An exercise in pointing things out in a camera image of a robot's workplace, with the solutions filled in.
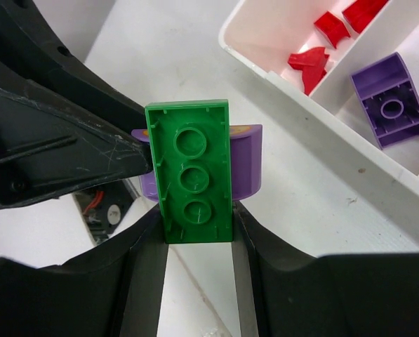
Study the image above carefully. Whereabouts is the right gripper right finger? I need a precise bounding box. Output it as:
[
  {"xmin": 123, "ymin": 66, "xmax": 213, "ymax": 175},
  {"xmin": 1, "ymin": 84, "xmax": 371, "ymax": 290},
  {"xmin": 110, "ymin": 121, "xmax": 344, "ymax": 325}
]
[{"xmin": 231, "ymin": 201, "xmax": 321, "ymax": 336}]

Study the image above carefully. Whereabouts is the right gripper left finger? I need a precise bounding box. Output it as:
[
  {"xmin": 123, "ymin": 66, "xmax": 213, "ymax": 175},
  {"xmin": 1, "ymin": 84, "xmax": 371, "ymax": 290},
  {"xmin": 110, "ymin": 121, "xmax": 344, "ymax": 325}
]
[{"xmin": 89, "ymin": 206, "xmax": 168, "ymax": 336}]

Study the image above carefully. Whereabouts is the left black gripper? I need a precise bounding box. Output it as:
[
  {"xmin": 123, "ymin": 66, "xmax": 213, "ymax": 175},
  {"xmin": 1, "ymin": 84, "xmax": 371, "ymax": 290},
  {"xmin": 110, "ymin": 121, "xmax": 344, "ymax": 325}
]
[{"xmin": 0, "ymin": 1, "xmax": 152, "ymax": 209}]

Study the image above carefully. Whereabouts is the green lego plate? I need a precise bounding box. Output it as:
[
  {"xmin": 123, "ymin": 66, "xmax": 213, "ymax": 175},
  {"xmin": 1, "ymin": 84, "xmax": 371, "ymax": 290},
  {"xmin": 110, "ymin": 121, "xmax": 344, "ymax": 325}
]
[{"xmin": 145, "ymin": 100, "xmax": 233, "ymax": 244}]

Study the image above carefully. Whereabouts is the purple round flower lego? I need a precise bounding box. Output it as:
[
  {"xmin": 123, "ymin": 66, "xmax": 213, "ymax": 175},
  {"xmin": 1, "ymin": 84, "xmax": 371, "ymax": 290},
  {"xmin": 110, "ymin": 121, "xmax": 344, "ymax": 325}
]
[{"xmin": 350, "ymin": 52, "xmax": 419, "ymax": 149}]

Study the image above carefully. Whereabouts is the red winged lego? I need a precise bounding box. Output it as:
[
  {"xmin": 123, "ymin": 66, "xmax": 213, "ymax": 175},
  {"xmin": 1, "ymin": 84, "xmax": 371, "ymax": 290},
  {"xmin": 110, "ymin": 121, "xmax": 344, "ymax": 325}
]
[{"xmin": 288, "ymin": 46, "xmax": 329, "ymax": 95}]

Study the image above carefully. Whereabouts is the red notched lego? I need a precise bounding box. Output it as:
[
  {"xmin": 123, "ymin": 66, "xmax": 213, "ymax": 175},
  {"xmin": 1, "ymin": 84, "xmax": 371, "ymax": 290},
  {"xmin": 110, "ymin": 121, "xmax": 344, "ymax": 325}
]
[{"xmin": 314, "ymin": 11, "xmax": 351, "ymax": 48}]

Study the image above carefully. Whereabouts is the red arch lego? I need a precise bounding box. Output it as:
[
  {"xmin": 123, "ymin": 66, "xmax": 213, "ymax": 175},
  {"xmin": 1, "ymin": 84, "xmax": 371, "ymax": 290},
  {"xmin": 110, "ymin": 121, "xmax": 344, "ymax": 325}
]
[{"xmin": 342, "ymin": 0, "xmax": 388, "ymax": 34}]

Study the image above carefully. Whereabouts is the white compartment tray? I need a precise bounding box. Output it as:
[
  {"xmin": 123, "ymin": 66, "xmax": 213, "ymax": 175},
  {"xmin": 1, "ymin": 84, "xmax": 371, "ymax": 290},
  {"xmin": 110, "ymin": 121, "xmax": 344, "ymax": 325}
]
[{"xmin": 219, "ymin": 1, "xmax": 419, "ymax": 244}]

